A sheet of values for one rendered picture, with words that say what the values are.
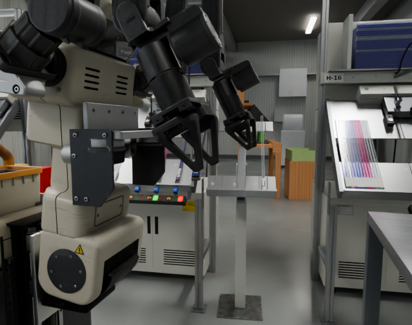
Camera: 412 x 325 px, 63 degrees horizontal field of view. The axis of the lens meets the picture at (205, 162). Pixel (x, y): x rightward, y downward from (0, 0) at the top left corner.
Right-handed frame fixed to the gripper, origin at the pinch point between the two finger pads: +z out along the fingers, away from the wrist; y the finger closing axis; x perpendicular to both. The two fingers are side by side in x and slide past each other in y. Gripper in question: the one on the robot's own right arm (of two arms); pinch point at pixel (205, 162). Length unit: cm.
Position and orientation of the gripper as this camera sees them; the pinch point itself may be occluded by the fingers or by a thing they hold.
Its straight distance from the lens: 51.7
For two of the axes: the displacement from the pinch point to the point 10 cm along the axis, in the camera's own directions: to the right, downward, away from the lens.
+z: 4.2, 9.0, -0.3
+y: 2.9, -1.0, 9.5
